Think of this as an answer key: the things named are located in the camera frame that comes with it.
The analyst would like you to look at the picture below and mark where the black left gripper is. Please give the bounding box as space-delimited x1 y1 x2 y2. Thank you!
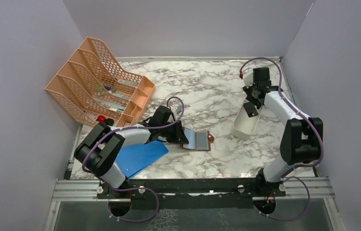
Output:
159 119 189 144

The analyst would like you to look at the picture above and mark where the brown leather card holder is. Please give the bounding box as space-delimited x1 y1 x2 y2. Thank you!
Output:
180 128 215 151

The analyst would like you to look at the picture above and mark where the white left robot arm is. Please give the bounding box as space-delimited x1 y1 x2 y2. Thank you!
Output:
74 105 189 198

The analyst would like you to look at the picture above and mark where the cream oval plastic tray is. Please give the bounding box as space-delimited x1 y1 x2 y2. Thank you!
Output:
231 68 264 141

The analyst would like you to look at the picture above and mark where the blue plastic board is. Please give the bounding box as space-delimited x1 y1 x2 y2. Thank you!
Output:
115 141 168 178

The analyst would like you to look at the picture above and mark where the black round item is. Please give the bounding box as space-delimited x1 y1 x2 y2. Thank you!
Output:
104 118 115 126

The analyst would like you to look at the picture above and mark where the red round item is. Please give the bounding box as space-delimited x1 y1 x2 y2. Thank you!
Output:
96 115 106 122

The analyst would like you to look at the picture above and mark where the peach plastic file organizer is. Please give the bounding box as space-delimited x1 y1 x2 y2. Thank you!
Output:
45 37 155 127

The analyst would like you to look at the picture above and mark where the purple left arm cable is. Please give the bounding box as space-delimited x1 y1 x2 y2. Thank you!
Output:
81 96 185 224

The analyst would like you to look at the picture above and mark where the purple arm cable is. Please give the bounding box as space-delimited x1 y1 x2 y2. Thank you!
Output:
238 57 324 221
81 96 185 224

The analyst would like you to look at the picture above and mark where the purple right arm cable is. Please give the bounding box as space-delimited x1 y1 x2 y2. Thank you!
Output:
238 57 324 221

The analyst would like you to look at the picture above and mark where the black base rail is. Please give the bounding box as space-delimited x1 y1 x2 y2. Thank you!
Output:
96 178 285 210

